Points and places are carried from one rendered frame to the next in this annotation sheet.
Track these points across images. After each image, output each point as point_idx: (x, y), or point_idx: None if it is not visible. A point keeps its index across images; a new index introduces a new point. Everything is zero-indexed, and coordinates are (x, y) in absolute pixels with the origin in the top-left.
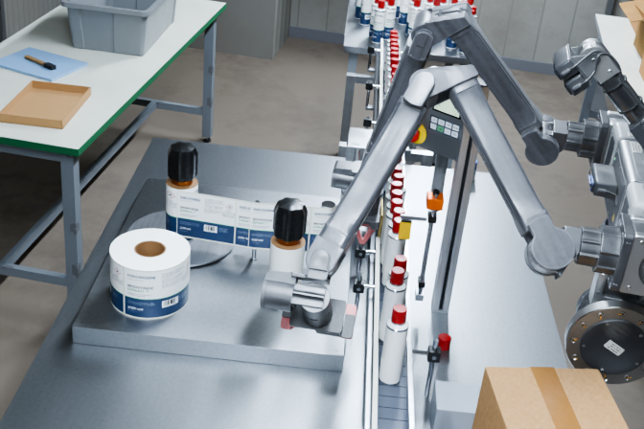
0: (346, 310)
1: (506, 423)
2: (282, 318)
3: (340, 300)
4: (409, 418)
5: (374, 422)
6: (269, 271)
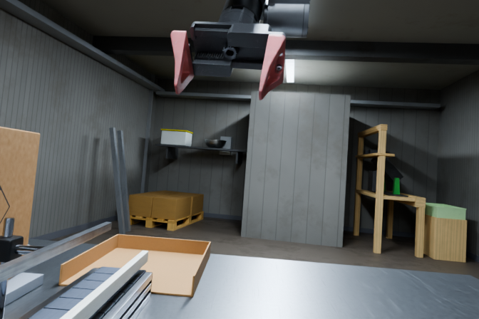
0: (187, 40)
1: (3, 127)
2: (283, 69)
3: (200, 21)
4: (24, 258)
5: (67, 317)
6: None
